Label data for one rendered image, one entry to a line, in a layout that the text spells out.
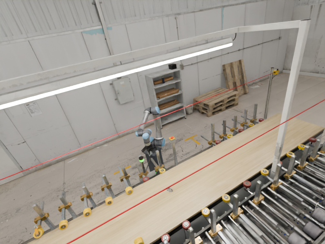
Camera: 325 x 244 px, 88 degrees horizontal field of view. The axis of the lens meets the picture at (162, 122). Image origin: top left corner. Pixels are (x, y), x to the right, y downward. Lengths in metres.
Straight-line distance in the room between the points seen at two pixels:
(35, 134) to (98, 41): 2.61
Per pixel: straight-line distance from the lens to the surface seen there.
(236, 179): 2.29
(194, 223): 2.11
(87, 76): 1.44
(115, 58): 1.47
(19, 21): 4.58
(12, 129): 4.98
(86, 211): 2.27
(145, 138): 2.37
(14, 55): 4.57
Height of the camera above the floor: 2.59
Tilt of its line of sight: 29 degrees down
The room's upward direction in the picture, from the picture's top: 11 degrees counter-clockwise
